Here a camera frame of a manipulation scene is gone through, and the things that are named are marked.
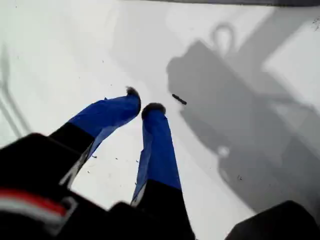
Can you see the small black stick piece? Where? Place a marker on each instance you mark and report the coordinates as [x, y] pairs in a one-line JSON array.
[[179, 99]]

